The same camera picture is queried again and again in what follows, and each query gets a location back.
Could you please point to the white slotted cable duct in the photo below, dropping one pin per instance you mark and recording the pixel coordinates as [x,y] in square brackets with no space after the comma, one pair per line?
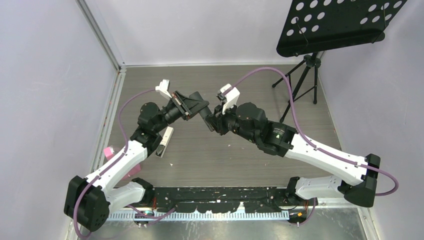
[129,215]

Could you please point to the black perforated music stand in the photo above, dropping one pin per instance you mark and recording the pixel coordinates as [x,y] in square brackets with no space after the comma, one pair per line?
[320,25]

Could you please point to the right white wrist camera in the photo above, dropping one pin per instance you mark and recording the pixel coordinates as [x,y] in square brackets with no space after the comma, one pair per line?
[228,96]

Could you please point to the white silver prism bar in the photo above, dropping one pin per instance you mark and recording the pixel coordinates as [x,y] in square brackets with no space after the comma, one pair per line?
[160,151]

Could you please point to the pink metronome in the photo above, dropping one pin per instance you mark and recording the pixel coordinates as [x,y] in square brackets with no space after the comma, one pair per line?
[120,165]

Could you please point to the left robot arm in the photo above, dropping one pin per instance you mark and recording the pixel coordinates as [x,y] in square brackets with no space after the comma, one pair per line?
[90,200]

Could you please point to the black tripod stand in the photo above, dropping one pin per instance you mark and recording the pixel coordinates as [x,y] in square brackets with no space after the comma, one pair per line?
[310,62]

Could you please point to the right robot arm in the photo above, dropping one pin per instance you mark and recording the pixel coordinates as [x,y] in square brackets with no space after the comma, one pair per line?
[352,177]

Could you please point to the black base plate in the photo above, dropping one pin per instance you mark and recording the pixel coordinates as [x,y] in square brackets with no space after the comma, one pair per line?
[218,200]

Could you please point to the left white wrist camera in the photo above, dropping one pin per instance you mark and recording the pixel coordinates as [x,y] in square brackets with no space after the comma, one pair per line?
[163,89]

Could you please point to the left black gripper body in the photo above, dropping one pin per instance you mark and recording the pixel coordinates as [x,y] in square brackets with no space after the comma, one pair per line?
[181,106]

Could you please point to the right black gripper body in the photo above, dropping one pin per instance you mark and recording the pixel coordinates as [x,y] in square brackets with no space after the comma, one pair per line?
[225,123]

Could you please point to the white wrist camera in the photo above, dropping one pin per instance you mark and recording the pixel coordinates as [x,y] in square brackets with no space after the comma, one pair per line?
[163,89]
[228,96]

